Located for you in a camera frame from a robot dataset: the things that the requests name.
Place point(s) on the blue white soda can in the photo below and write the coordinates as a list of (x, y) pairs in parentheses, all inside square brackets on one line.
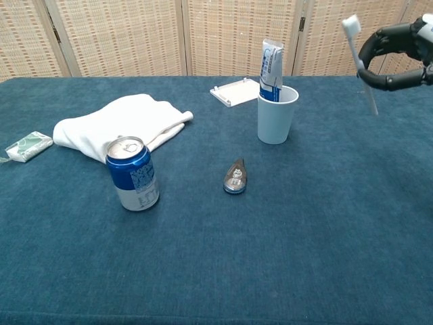
[(128, 172)]

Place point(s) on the blue white toothpaste tube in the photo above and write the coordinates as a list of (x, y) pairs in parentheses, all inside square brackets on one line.
[(270, 67)]

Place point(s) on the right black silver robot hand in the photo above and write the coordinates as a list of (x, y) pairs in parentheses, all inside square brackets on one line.
[(426, 40)]

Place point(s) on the teal tablecloth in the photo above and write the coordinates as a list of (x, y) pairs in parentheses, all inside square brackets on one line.
[(216, 257)]

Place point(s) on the white plastic cup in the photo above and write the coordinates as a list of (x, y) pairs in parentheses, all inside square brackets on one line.
[(275, 122)]

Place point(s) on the white folded towel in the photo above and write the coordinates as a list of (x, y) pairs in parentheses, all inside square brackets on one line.
[(111, 122)]

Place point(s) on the white toothbrush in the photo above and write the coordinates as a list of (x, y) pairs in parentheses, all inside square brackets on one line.
[(352, 25)]

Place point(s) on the green white tissue pack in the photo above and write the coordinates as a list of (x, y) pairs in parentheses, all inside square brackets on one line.
[(28, 145)]

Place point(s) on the woven bamboo folding screen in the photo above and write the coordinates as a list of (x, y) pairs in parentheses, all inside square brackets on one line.
[(220, 37)]

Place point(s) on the white square plastic lid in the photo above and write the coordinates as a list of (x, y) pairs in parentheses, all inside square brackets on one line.
[(236, 91)]

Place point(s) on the grey correction tape dispenser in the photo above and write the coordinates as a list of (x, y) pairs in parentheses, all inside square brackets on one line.
[(235, 179)]

